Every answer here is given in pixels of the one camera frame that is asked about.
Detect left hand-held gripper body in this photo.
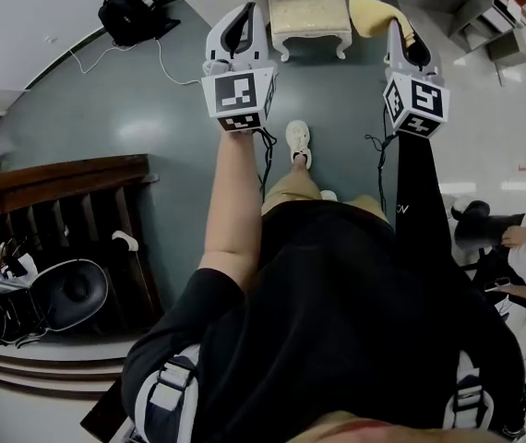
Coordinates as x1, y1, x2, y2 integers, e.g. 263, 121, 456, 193
200, 56, 278, 134

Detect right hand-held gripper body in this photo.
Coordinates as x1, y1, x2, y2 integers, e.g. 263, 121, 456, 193
382, 52, 451, 139

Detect yellow wiping cloth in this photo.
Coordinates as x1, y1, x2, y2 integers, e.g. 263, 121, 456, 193
348, 0, 419, 49

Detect gold upholstered stool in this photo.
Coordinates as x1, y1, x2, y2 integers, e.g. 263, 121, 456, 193
268, 0, 353, 63

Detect person's right forearm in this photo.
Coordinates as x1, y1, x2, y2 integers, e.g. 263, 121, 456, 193
394, 131, 458, 267

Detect person's left forearm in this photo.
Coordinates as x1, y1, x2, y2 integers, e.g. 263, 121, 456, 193
197, 129, 265, 271

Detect grey shelf unit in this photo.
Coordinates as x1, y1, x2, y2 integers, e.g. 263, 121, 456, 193
447, 0, 526, 87

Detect person's left cream sneaker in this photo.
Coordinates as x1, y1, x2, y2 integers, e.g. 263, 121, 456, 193
285, 119, 313, 171

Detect black backpack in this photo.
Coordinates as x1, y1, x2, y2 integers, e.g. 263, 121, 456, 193
97, 0, 182, 48

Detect person's left leg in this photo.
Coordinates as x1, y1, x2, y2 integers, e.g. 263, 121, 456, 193
290, 162, 314, 182

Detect person's khaki shorts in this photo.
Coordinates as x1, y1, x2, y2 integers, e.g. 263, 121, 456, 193
260, 171, 391, 225

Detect black bag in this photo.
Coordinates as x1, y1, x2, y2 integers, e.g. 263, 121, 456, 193
450, 199, 526, 253

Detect dark wooden slatted railing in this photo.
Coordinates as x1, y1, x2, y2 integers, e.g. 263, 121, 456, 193
0, 153, 165, 336

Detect person's black shirt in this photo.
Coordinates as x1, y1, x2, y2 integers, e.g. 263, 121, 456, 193
119, 198, 526, 443

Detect open black hard case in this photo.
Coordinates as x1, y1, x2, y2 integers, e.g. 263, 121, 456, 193
0, 258, 110, 348

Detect white platform with brown trim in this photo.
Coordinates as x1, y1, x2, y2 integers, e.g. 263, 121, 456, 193
0, 329, 130, 437

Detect white power cable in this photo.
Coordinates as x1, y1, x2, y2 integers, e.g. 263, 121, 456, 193
67, 34, 204, 87

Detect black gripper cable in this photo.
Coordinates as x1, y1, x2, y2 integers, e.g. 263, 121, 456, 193
257, 126, 277, 202
365, 129, 400, 211

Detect grey white shoulder strap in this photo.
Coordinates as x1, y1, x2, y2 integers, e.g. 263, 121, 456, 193
442, 353, 497, 433
133, 343, 202, 443

